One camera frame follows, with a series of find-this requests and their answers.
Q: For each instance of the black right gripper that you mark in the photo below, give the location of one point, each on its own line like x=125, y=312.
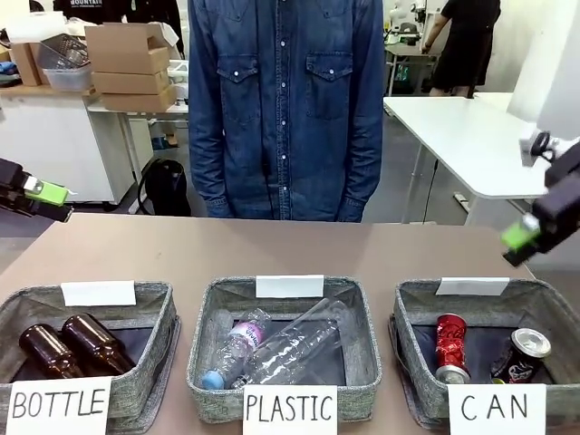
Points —
x=562, y=204

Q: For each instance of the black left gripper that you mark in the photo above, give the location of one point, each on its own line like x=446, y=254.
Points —
x=13, y=186

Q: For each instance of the black blue soda can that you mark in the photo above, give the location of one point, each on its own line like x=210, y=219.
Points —
x=523, y=358

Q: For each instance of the red soda can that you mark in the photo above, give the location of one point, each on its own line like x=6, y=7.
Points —
x=452, y=349

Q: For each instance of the brown glass bottle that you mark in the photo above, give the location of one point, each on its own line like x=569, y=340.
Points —
x=99, y=344
x=47, y=351

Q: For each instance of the large clear plastic bottle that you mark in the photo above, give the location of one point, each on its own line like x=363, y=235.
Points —
x=299, y=344

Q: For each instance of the person's right denim forearm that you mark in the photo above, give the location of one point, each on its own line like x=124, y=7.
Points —
x=208, y=172

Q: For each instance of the person's left denim forearm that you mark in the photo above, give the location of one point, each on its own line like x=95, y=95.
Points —
x=364, y=172

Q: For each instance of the grey basket labelled can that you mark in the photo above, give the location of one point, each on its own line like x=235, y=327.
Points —
x=562, y=317

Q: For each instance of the white paper label CAN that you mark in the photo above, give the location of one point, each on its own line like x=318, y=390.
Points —
x=496, y=408

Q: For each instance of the grey basket labelled bottle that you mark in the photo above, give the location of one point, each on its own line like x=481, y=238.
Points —
x=145, y=362

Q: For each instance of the grey basket labelled plastic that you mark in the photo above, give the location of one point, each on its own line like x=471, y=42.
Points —
x=358, y=362

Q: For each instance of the blank white paper label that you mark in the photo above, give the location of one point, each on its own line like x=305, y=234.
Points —
x=472, y=286
x=97, y=293
x=290, y=286

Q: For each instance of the black backpack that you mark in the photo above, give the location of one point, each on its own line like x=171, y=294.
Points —
x=167, y=188

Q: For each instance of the white side table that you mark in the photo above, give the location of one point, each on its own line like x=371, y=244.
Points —
x=453, y=136

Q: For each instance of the flat closed cardboard box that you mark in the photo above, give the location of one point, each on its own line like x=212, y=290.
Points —
x=129, y=81
x=136, y=99

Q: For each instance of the clear plastic storage bin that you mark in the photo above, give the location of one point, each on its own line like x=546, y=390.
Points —
x=68, y=68

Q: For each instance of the small brown cardboard box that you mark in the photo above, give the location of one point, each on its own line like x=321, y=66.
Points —
x=27, y=63

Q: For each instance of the open cardboard box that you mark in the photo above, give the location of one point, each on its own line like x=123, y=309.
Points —
x=122, y=50

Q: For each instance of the white foam sheet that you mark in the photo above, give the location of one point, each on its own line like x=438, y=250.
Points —
x=34, y=27

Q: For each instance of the white plastic container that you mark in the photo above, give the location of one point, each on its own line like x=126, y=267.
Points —
x=180, y=72

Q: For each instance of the bystander in black shirt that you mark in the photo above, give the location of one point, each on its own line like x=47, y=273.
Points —
x=90, y=9

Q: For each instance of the white paper label BOTTLE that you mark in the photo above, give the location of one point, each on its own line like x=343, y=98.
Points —
x=59, y=405

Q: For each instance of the bystander in black dress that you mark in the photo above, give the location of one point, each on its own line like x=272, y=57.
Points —
x=466, y=45

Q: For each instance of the bystander in dark clothes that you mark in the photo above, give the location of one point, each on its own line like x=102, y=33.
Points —
x=151, y=18

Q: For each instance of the small pink-label plastic bottle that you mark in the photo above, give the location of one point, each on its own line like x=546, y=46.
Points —
x=244, y=340

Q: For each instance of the person in denim shirt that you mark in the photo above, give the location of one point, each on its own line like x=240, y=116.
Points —
x=281, y=113

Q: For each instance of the white paper label PLASTIC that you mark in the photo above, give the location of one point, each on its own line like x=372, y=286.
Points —
x=290, y=410

